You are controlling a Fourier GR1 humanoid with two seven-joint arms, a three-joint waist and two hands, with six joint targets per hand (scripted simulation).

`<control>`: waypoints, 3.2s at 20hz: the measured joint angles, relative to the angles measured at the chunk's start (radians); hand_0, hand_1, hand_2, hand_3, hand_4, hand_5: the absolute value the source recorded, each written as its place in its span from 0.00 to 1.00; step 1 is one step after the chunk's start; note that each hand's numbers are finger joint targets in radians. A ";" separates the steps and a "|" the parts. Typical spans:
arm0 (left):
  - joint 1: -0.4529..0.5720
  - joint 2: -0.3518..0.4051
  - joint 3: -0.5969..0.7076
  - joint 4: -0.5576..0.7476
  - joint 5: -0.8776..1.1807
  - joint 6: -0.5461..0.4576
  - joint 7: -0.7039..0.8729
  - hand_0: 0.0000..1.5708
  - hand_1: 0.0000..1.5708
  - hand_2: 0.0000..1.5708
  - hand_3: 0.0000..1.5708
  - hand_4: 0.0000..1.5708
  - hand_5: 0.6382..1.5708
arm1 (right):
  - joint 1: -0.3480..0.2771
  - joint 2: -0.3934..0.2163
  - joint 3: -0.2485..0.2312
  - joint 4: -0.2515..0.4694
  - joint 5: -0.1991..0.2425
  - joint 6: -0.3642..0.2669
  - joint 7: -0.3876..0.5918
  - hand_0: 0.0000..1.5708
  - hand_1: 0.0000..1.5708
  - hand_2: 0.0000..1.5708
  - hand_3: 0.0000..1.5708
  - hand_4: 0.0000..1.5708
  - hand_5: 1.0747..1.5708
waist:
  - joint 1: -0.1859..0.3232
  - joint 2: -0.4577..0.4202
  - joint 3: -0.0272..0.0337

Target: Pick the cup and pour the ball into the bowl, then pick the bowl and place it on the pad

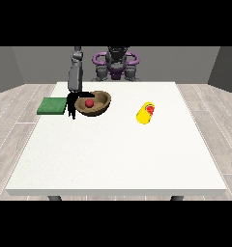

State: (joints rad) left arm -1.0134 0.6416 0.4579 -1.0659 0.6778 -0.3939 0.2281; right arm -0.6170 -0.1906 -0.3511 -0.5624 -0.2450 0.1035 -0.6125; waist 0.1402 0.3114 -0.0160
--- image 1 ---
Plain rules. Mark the yellow cup with melon print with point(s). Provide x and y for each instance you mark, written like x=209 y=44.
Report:
x=144 y=114

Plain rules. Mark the small red ball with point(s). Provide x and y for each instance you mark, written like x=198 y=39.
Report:
x=89 y=103

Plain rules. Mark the green square pad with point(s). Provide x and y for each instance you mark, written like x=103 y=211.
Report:
x=52 y=105

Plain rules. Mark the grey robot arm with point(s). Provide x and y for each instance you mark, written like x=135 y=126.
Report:
x=75 y=74

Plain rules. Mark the brown wooden bowl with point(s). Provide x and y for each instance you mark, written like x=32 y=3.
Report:
x=98 y=104

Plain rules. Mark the dark table leg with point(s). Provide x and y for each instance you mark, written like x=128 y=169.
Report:
x=54 y=198
x=177 y=198

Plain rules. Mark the grey robot trunk purple rings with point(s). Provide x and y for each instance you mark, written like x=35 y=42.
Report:
x=116 y=68

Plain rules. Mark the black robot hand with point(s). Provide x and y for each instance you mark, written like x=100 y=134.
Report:
x=71 y=104

